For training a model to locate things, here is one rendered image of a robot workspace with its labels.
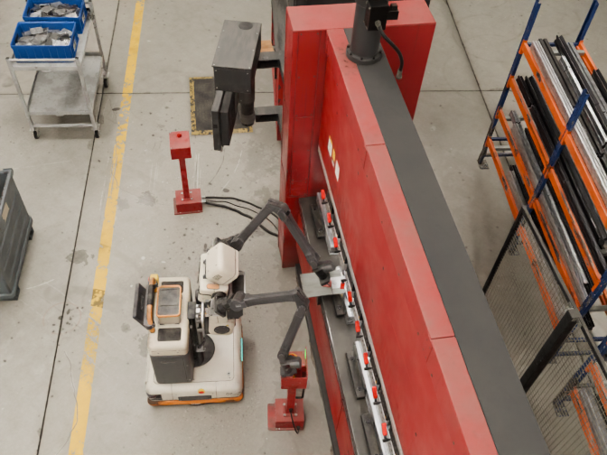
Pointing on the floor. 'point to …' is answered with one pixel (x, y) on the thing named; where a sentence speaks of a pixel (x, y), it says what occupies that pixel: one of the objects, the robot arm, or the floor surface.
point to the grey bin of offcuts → (12, 236)
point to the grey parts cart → (64, 82)
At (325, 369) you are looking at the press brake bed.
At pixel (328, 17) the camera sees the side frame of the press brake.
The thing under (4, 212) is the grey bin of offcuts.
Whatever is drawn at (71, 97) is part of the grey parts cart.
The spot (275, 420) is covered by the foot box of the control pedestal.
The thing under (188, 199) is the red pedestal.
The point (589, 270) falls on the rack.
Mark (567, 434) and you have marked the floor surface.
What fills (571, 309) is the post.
